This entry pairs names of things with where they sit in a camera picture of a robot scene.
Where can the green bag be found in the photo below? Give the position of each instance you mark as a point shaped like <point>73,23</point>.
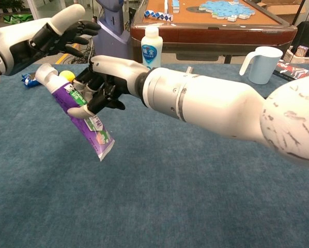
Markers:
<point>17,19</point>

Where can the black bag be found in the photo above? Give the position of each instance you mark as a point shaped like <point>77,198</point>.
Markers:
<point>308,36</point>

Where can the purple toothpaste tube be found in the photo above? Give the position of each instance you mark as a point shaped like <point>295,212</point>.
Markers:
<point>95,134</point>

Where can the blue mahjong tile cluster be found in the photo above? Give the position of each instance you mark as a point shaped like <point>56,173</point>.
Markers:
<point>226,9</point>

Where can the small printed carton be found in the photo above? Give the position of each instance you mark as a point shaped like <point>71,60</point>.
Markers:
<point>302,50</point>

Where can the white basket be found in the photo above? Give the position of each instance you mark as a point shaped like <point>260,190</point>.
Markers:
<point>307,59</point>

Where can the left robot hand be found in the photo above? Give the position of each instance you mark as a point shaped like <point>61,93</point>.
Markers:
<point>22,46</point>

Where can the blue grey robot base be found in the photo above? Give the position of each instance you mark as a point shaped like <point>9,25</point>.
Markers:
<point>113,41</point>

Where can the red black printed book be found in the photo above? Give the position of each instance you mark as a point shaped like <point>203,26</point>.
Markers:
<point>291,69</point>

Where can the blue cookie pack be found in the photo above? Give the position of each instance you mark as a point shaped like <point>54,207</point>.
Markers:
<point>29,80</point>

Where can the brown cardboard box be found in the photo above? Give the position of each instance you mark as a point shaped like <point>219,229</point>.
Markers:
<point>283,11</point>

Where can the stacked blue mahjong tiles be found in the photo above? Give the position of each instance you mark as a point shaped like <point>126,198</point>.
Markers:
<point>176,5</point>

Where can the yellow ball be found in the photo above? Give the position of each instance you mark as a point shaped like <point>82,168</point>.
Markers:
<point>66,75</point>

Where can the light blue pitcher cup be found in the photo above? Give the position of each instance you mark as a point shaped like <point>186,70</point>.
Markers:
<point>263,67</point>

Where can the brown mahjong table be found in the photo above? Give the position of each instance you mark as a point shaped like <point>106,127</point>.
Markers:
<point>221,33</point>

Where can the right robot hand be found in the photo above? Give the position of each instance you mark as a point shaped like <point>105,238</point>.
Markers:
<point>118,67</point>

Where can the blue white snake toy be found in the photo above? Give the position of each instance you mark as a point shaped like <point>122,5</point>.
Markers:
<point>158,15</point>

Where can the white milk bottle blue label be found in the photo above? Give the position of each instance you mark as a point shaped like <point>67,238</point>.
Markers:
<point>151,49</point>

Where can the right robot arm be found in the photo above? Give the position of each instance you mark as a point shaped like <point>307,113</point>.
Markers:
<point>221,103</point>

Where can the green plant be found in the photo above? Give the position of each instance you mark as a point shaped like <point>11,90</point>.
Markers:
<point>4,5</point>

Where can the blue table mat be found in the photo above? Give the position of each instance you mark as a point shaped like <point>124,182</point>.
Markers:
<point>154,196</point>

